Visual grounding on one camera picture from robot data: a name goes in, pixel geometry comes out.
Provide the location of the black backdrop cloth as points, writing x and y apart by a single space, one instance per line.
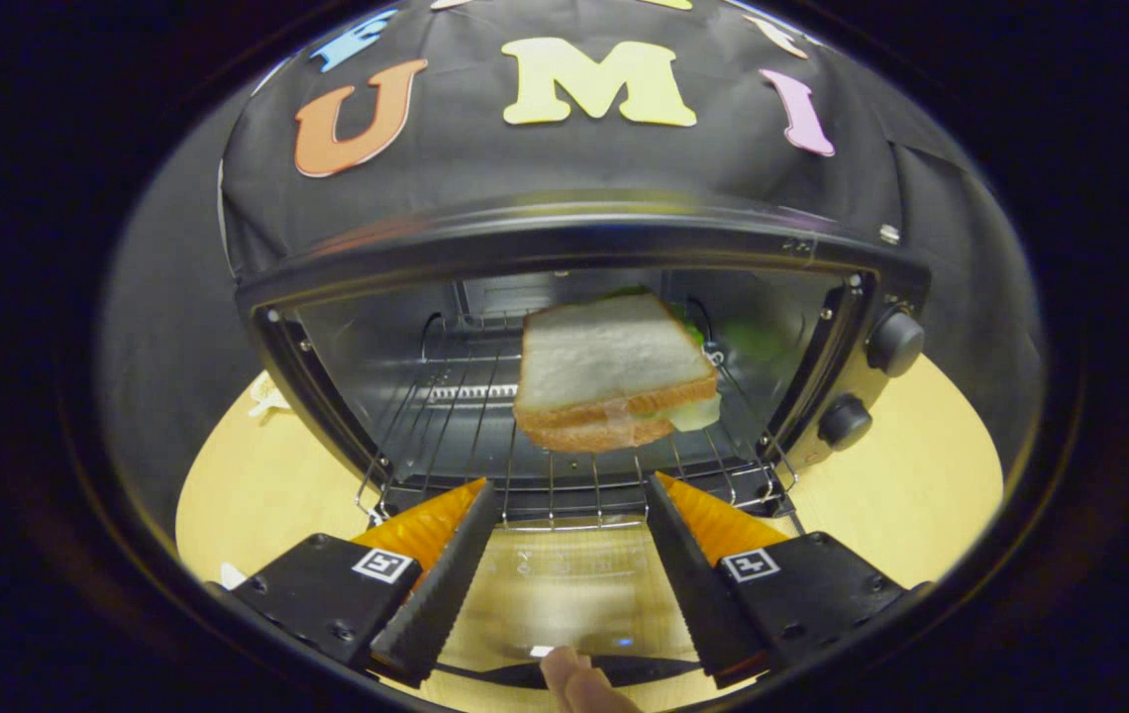
574 158

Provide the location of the black toaster oven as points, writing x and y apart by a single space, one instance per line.
574 243

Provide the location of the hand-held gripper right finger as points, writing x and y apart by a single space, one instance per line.
703 604

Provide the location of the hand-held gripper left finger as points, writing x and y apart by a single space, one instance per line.
436 604

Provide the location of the sandwich with lettuce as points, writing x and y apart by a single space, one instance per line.
604 356

